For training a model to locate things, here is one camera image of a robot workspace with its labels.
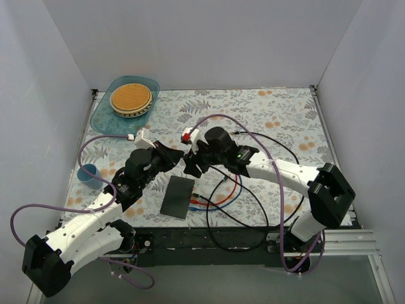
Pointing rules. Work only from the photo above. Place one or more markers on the small blue plastic cup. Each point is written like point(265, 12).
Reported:
point(87, 175)

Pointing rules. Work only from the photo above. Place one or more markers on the black network switch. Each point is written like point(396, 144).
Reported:
point(177, 197)

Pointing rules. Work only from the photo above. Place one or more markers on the blue transparent plastic tray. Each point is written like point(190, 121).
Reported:
point(104, 120)

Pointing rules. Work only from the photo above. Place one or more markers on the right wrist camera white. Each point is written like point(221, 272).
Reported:
point(192, 137)

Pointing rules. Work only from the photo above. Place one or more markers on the woven orange round basket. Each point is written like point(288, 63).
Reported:
point(131, 100)

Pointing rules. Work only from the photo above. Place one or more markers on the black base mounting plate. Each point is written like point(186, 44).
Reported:
point(164, 246)

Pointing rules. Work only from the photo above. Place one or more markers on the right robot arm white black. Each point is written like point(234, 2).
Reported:
point(327, 190)

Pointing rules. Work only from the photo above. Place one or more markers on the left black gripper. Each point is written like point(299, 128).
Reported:
point(162, 157)

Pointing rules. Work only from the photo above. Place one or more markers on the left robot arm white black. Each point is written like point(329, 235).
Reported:
point(50, 261)

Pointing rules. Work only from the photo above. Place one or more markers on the floral patterned table mat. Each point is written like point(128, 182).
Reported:
point(285, 121)

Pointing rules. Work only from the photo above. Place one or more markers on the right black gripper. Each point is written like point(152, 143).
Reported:
point(199, 158)

